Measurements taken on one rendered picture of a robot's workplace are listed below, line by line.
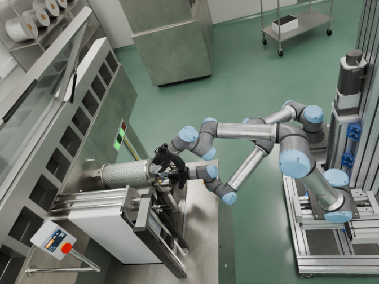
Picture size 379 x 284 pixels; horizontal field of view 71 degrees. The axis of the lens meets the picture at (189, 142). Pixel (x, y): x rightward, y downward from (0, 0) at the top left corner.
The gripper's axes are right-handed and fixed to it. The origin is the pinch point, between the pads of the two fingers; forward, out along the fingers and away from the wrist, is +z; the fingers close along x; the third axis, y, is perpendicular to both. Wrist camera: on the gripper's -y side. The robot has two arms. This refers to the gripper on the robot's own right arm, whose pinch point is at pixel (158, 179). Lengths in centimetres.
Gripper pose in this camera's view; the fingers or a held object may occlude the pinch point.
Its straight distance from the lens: 161.2
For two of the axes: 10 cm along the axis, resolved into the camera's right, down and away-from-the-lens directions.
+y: -2.7, -6.7, -6.9
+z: -9.6, 1.4, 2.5
